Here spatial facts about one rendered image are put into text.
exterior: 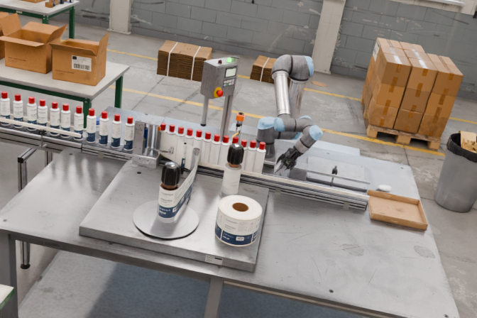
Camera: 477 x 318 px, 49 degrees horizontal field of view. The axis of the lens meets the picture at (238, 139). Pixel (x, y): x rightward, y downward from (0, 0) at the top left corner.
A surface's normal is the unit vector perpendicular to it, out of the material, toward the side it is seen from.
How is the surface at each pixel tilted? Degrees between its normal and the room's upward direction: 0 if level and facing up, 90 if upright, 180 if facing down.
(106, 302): 1
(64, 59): 91
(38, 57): 90
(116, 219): 0
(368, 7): 90
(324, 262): 0
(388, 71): 90
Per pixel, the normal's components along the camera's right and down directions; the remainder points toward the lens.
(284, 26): -0.16, 0.40
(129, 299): 0.15, -0.90
